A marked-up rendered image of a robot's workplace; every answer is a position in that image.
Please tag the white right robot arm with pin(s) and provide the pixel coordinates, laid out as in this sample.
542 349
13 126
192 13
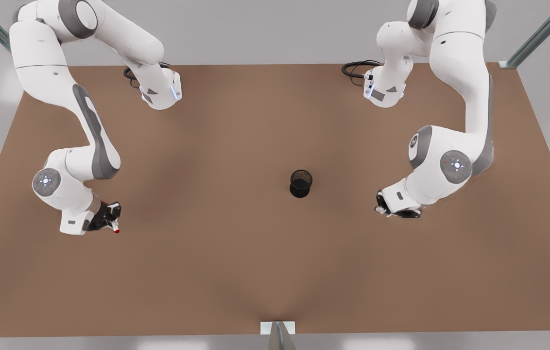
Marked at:
44 78

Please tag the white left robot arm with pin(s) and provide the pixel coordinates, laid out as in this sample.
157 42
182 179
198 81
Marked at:
459 63

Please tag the black mesh pen holder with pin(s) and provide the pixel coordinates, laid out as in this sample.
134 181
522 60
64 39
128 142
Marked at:
300 183

